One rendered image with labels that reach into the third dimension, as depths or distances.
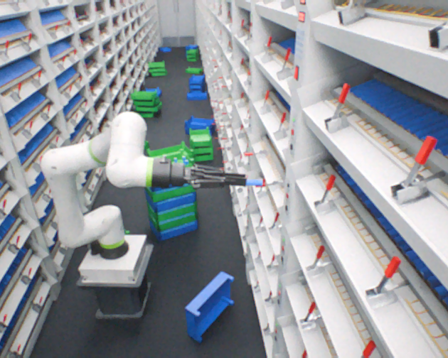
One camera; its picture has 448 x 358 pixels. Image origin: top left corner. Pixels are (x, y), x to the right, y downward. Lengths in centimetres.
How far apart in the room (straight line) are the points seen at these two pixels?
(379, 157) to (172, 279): 178
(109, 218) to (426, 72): 151
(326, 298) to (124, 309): 135
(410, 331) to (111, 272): 146
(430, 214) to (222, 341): 155
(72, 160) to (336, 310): 108
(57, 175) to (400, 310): 123
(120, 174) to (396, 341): 80
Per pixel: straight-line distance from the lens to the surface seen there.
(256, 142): 167
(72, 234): 173
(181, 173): 109
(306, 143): 93
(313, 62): 88
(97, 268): 187
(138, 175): 108
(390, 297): 66
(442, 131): 64
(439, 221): 51
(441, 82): 47
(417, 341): 62
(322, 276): 96
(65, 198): 159
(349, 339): 85
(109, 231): 179
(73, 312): 223
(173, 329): 201
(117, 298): 201
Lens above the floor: 157
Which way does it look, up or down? 29 degrees down
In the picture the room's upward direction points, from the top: 1 degrees counter-clockwise
